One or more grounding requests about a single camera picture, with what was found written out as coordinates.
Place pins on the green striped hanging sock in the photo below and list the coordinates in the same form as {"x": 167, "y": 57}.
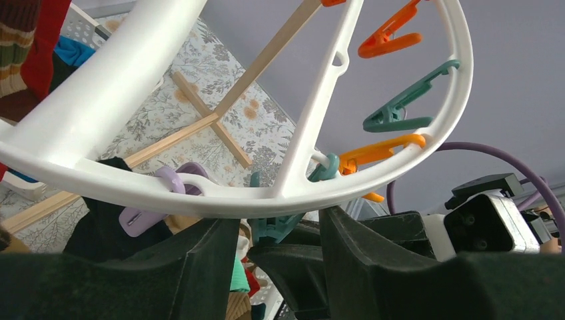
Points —
{"x": 18, "y": 24}

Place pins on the blue cloth in basket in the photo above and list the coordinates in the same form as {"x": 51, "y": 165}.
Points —
{"x": 72, "y": 52}

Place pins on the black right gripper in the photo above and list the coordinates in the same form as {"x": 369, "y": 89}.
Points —
{"x": 341, "y": 268}

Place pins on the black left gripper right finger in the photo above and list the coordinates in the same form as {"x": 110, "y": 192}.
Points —
{"x": 491, "y": 286}

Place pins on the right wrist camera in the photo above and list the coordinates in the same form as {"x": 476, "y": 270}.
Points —
{"x": 480, "y": 217}

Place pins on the inner teal clip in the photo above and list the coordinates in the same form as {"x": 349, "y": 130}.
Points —
{"x": 266, "y": 231}

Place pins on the teal clip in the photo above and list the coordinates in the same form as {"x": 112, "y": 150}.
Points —
{"x": 392, "y": 115}
{"x": 266, "y": 231}

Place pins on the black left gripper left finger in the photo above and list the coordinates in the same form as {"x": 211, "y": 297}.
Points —
{"x": 185, "y": 277}

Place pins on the black hanging sock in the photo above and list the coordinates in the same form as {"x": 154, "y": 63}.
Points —
{"x": 99, "y": 237}

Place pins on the white front laundry basket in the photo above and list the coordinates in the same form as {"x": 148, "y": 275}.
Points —
{"x": 270, "y": 298}

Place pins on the white perforated back basket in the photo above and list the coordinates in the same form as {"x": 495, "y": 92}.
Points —
{"x": 81, "y": 28}

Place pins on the upper orange clip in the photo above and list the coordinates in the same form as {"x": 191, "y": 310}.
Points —
{"x": 381, "y": 41}

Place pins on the wooden rack frame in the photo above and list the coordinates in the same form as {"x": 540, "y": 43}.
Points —
{"x": 211, "y": 119}

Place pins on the lower orange clip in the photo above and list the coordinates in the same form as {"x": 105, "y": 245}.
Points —
{"x": 361, "y": 171}

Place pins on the red hanging sock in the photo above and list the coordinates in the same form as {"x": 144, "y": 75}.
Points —
{"x": 37, "y": 71}

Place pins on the orange clip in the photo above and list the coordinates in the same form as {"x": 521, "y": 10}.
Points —
{"x": 381, "y": 41}
{"x": 361, "y": 171}

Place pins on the mint green sock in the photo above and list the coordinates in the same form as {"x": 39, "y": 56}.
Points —
{"x": 239, "y": 282}

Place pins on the right teal clip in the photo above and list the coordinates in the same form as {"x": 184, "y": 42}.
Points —
{"x": 392, "y": 115}

